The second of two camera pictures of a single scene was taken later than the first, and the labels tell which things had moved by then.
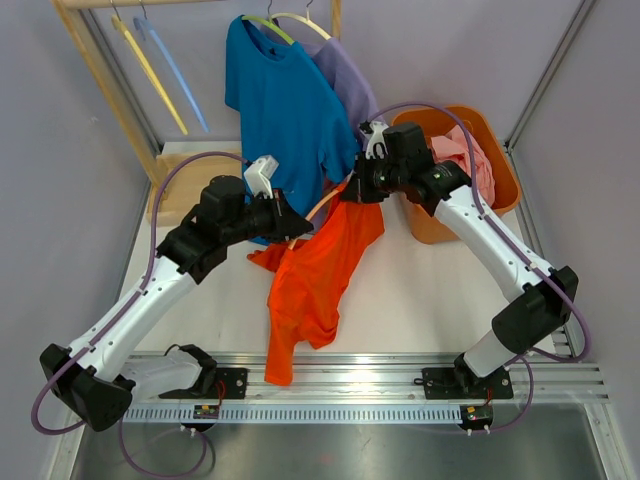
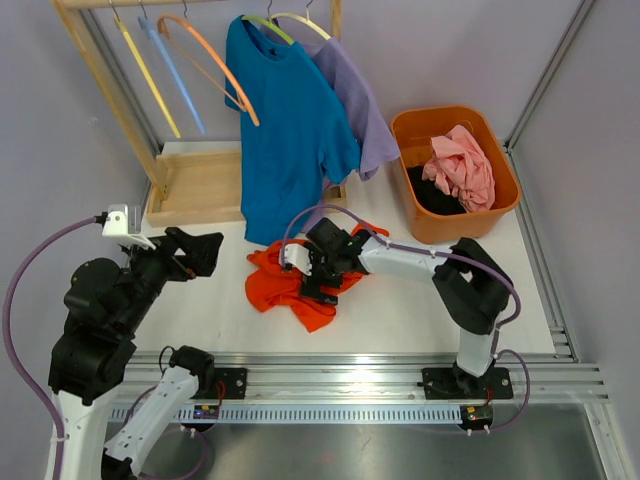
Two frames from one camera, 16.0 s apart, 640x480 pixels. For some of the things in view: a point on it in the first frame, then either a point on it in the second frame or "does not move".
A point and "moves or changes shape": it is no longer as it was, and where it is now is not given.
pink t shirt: [454, 147] does not move
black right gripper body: [377, 178] -> [323, 273]
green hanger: [269, 23] does not move
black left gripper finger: [292, 226] -> [202, 255]
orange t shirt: [308, 274] moves or changes shape
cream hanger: [306, 20] does not move
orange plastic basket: [425, 223] does not move
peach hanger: [317, 204] -> [185, 19]
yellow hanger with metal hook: [118, 23] moves or changes shape
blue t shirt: [289, 113] does not move
